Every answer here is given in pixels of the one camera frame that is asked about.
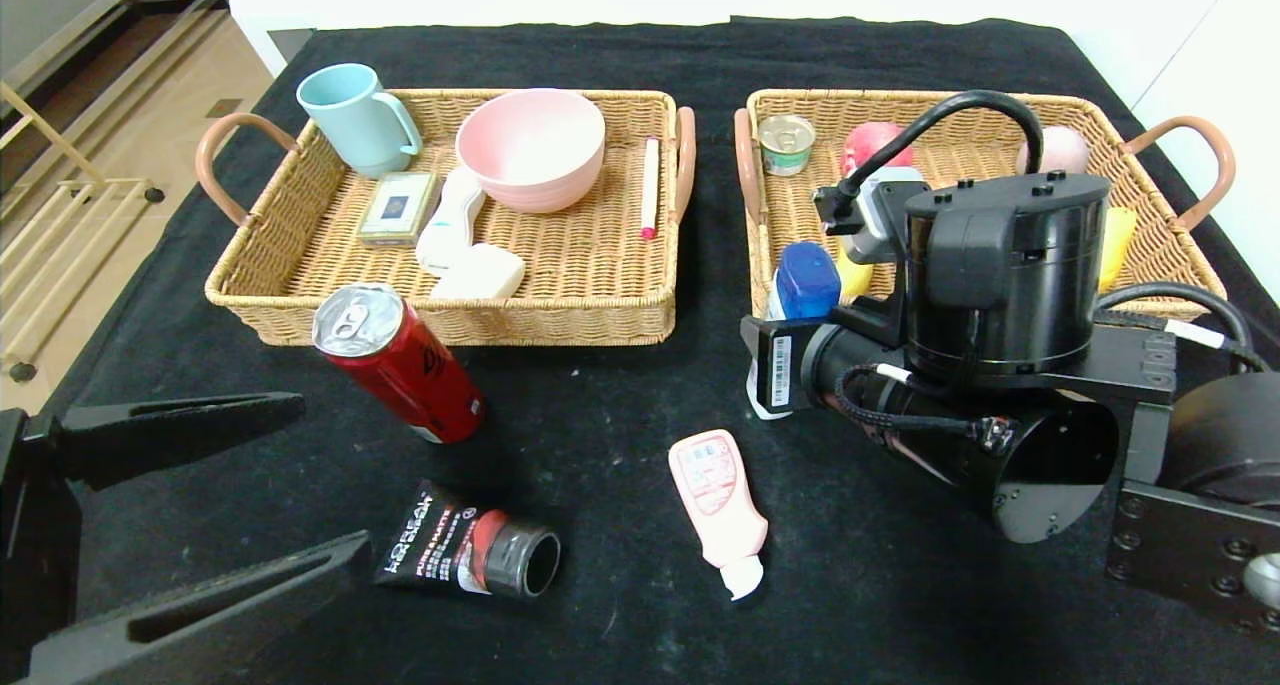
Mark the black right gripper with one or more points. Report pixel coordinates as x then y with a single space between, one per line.
776 367

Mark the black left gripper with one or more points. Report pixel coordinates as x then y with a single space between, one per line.
32 525

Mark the white bottle with blue cap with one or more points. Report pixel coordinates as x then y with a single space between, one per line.
808 280

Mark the black cosmetic tube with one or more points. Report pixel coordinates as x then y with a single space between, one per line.
470 550

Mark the yellow pear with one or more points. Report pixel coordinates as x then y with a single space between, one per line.
1118 245

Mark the woven wicker basket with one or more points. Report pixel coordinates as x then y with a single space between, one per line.
970 150
580 265

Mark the yellow banana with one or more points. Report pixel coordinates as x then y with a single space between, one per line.
855 277

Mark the pink squeeze bottle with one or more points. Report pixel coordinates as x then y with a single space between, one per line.
715 495

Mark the black table cloth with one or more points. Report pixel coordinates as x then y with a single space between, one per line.
600 415

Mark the small tin can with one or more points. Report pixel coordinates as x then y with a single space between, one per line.
787 148

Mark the white stick with red cap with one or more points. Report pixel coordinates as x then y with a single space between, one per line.
651 184

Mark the red soda can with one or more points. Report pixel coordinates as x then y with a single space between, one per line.
408 370

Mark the red apple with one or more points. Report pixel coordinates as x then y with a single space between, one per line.
870 145

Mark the white rectangular block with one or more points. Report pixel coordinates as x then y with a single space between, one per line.
483 274

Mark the pink bowl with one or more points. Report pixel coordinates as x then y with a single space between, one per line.
530 152

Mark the small green card box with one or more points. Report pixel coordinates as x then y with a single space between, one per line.
398 208

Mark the pale wooden rack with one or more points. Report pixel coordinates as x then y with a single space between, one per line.
110 184

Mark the white plastic bottle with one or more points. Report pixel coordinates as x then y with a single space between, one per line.
450 229

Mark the pale pink egg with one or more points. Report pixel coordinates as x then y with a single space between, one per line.
1060 150

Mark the light blue mug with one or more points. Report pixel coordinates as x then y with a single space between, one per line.
352 122

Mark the grey metal shelf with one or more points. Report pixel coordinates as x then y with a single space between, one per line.
40 5

